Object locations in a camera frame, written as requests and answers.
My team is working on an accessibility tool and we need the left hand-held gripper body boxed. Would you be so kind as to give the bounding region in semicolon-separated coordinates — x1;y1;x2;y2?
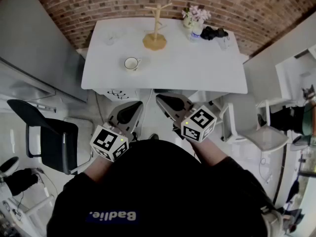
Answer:
90;121;136;162

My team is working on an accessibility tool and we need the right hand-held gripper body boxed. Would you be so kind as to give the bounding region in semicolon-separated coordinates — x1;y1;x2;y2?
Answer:
172;105;218;143

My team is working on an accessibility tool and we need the white ceramic mug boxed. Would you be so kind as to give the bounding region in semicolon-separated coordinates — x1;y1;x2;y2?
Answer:
123;57;143;73

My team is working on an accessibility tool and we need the wooden mug tree stand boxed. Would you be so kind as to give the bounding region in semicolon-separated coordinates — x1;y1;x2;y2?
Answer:
142;0;173;51

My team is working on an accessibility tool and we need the person's left forearm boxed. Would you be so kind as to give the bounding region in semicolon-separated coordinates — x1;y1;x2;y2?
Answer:
83;154;117;182

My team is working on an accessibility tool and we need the person's right forearm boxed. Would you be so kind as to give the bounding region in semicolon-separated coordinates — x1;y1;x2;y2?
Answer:
191;137;229;167

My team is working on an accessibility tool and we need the black chair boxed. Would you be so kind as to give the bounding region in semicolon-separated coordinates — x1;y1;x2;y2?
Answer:
6;99;93;175

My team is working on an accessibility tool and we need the white chair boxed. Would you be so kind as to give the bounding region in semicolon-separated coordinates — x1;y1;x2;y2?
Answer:
219;102;289;153

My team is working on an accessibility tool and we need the clear plastic water bottle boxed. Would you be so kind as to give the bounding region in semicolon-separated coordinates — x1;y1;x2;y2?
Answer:
189;23;203;43

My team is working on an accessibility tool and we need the person's black shirt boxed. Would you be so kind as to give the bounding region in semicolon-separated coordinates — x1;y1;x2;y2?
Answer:
46;139;275;237

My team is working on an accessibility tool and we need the clear glass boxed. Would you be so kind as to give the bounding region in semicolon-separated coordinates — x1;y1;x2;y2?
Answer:
217;36;233;51
105;30;125;46

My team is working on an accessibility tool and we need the black crumpled cloth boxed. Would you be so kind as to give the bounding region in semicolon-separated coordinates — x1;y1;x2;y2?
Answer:
200;26;229;41

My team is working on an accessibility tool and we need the vase of pink flowers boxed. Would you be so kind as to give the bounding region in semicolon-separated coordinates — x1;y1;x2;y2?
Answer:
182;5;212;29

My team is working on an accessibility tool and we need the black bag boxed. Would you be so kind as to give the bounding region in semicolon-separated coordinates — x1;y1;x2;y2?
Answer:
3;168;39;197

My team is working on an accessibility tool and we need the grey metal cabinet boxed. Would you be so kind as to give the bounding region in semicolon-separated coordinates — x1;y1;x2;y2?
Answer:
0;0;88;110

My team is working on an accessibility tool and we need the white cable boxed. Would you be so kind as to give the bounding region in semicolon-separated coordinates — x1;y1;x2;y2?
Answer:
144;89;153;111

